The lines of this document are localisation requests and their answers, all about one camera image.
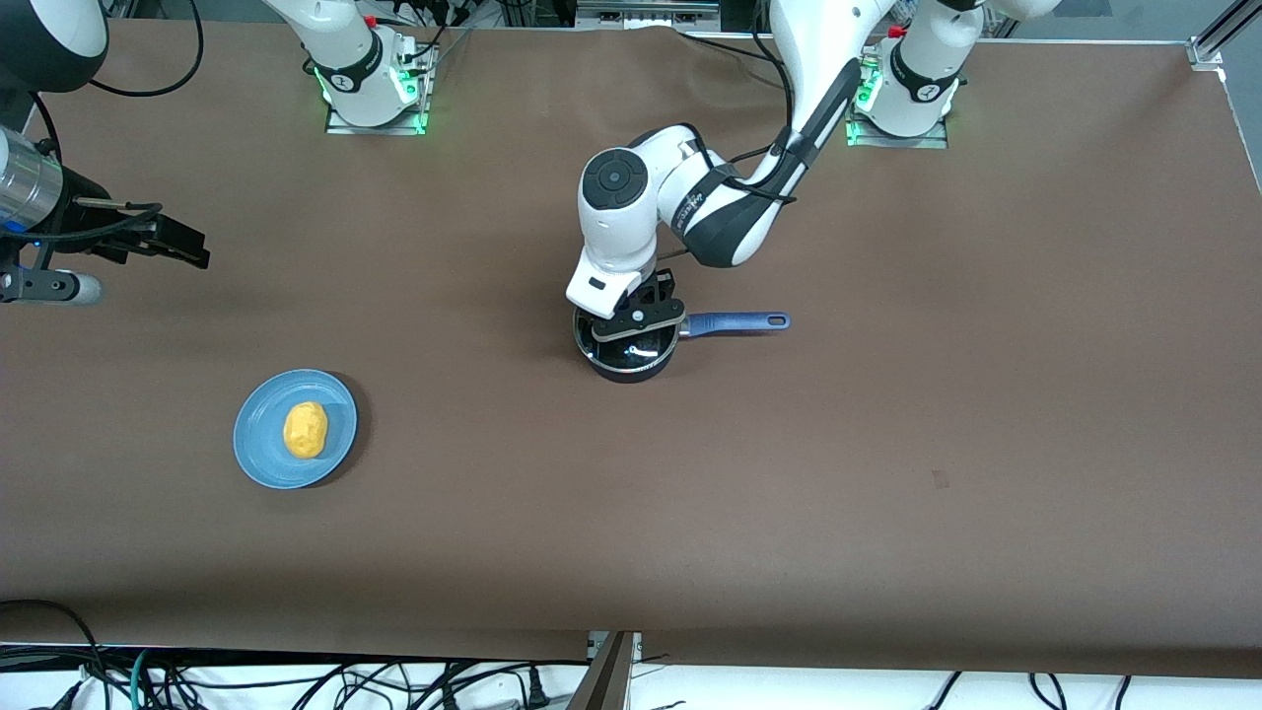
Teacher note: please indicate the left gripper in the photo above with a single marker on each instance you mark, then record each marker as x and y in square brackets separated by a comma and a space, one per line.
[659, 293]

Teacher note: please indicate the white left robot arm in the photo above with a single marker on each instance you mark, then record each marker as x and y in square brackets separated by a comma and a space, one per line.
[710, 212]

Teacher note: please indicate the blue round plate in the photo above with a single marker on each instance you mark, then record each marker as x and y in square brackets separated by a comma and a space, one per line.
[266, 444]

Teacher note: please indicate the aluminium profile post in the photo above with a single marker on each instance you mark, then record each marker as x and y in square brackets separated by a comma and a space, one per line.
[603, 680]

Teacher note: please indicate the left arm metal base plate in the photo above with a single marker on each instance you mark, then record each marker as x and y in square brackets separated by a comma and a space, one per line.
[902, 141]

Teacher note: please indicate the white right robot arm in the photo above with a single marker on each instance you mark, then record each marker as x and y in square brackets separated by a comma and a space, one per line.
[345, 39]

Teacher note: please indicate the aluminium corner frame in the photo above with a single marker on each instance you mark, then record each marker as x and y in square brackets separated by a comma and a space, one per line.
[1218, 39]

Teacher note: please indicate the glass lid with blue knob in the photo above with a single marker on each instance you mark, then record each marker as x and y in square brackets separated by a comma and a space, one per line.
[641, 353]

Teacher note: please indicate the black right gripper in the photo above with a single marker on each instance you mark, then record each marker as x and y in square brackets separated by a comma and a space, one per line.
[87, 223]

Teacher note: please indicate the yellow potato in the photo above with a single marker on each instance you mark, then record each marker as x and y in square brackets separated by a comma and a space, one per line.
[305, 430]

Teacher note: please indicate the brown table cover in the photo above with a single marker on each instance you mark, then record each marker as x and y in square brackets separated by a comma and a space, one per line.
[631, 513]

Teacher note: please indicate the metal frame bracket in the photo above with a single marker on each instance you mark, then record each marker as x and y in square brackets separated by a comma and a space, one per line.
[646, 12]

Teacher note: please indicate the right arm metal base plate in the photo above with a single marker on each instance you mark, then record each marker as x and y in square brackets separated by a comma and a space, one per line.
[380, 123]

